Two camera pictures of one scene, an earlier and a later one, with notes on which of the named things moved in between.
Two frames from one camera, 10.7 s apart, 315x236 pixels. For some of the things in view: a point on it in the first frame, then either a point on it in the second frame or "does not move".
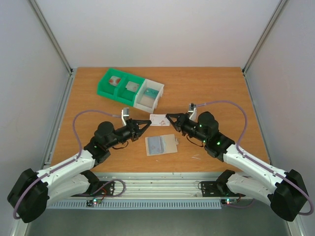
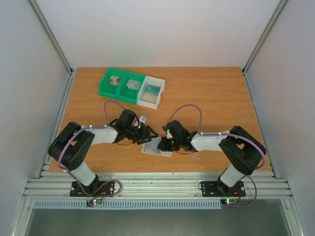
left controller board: [95, 201] does not move
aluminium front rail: [158, 186] does not move
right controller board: [229, 201] does not move
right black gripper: [182, 123] to [166, 145]
